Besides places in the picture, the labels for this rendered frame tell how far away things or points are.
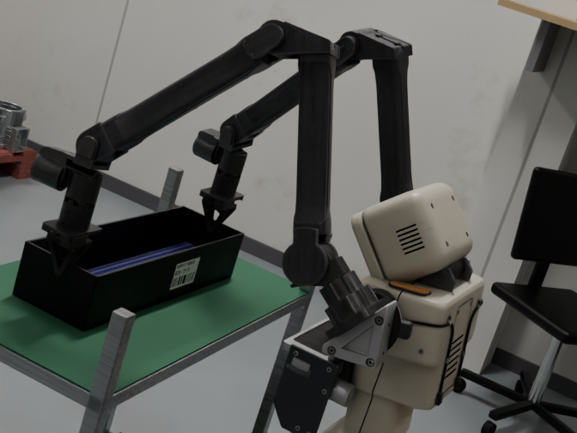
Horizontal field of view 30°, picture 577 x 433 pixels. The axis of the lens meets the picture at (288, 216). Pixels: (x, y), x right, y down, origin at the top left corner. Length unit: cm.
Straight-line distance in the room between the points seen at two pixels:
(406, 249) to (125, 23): 430
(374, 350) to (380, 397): 22
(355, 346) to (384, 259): 18
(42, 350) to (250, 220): 389
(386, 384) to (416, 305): 19
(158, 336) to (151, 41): 398
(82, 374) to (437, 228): 66
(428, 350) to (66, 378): 62
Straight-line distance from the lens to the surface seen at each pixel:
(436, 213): 192
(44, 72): 636
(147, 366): 196
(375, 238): 191
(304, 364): 198
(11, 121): 584
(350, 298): 179
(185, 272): 228
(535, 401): 483
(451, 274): 193
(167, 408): 393
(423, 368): 196
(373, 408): 203
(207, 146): 246
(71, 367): 189
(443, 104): 531
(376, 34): 220
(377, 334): 179
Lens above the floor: 179
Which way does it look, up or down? 16 degrees down
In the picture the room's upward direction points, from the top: 18 degrees clockwise
